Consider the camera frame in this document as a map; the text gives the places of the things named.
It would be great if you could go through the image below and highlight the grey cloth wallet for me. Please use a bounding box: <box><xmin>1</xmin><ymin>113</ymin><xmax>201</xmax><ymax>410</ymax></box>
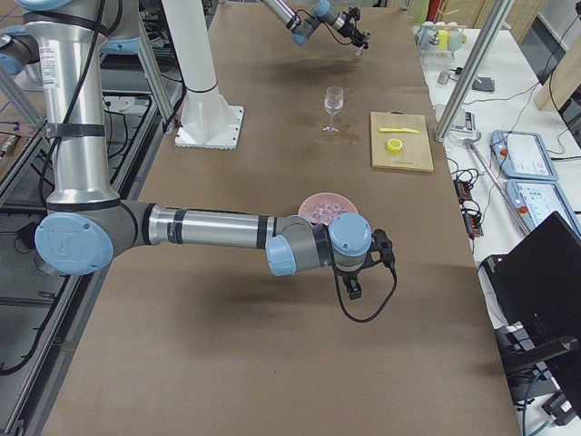
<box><xmin>471</xmin><ymin>77</ymin><xmax>496</xmax><ymax>93</ymax></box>

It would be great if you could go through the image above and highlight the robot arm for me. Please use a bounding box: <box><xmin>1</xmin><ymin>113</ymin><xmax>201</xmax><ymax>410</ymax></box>
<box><xmin>263</xmin><ymin>0</ymin><xmax>370</xmax><ymax>53</ymax></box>
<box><xmin>21</xmin><ymin>1</ymin><xmax>373</xmax><ymax>298</ymax></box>

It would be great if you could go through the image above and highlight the lower teach pendant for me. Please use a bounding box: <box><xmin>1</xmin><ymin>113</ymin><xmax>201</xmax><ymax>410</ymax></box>
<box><xmin>506</xmin><ymin>179</ymin><xmax>580</xmax><ymax>234</ymax></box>

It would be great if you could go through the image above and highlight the upper teach pendant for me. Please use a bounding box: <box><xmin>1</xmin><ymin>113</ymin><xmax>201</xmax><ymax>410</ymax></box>
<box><xmin>490</xmin><ymin>130</ymin><xmax>558</xmax><ymax>181</ymax></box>

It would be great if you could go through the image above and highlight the steel cup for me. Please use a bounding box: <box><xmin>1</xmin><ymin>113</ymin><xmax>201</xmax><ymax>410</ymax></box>
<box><xmin>437</xmin><ymin>72</ymin><xmax>450</xmax><ymax>85</ymax></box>

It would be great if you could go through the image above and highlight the bamboo cutting board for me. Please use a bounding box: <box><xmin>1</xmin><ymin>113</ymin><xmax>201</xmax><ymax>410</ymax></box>
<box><xmin>370</xmin><ymin>112</ymin><xmax>434</xmax><ymax>173</ymax></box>

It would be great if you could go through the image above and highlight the clear wine glass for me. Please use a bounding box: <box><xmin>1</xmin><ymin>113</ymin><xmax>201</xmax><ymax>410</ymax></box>
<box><xmin>323</xmin><ymin>86</ymin><xmax>344</xmax><ymax>134</ymax></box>

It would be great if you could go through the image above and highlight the yellow lemon slice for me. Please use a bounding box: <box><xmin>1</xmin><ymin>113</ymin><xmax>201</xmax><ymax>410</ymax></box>
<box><xmin>385</xmin><ymin>138</ymin><xmax>403</xmax><ymax>154</ymax></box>

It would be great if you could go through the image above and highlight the teach pendant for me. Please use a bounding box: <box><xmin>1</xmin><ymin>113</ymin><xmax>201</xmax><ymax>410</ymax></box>
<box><xmin>506</xmin><ymin>179</ymin><xmax>580</xmax><ymax>234</ymax></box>
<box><xmin>490</xmin><ymin>130</ymin><xmax>558</xmax><ymax>181</ymax></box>

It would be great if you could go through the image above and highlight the metal rod tool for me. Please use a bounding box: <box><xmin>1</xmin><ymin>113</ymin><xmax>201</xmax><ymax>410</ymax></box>
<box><xmin>463</xmin><ymin>131</ymin><xmax>530</xmax><ymax>236</ymax></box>

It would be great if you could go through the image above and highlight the yellow cup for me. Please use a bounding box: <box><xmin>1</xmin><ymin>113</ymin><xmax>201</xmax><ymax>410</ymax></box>
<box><xmin>434</xmin><ymin>30</ymin><xmax>448</xmax><ymax>51</ymax></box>

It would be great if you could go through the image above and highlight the yellow plastic knife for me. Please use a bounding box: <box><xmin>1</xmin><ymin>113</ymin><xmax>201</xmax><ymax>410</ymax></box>
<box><xmin>379</xmin><ymin>127</ymin><xmax>420</xmax><ymax>134</ymax></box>

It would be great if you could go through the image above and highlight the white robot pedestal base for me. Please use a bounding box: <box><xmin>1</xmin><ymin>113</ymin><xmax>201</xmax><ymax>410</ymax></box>
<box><xmin>162</xmin><ymin>1</ymin><xmax>244</xmax><ymax>150</ymax></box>

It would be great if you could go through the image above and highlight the black laptop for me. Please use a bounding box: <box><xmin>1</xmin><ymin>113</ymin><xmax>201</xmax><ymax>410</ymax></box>
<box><xmin>489</xmin><ymin>212</ymin><xmax>580</xmax><ymax>343</ymax></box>

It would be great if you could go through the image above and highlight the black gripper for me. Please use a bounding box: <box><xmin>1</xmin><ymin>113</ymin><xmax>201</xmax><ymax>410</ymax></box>
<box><xmin>338</xmin><ymin>14</ymin><xmax>370</xmax><ymax>49</ymax></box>
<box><xmin>333</xmin><ymin>265</ymin><xmax>365</xmax><ymax>300</ymax></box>

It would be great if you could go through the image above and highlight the clear ice cubes pile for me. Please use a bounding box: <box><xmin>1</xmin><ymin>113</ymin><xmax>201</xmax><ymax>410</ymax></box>
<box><xmin>307</xmin><ymin>201</ymin><xmax>349</xmax><ymax>225</ymax></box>

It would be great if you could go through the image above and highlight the pink bowl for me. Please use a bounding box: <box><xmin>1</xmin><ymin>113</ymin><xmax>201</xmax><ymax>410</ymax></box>
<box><xmin>298</xmin><ymin>193</ymin><xmax>358</xmax><ymax>225</ymax></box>

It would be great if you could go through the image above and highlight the aluminium frame post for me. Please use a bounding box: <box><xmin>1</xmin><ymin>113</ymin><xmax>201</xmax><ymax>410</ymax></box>
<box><xmin>434</xmin><ymin>0</ymin><xmax>515</xmax><ymax>143</ymax></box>

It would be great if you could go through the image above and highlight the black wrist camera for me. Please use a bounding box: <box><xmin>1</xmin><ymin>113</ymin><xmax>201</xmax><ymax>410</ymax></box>
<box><xmin>346</xmin><ymin>6</ymin><xmax>361</xmax><ymax>22</ymax></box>

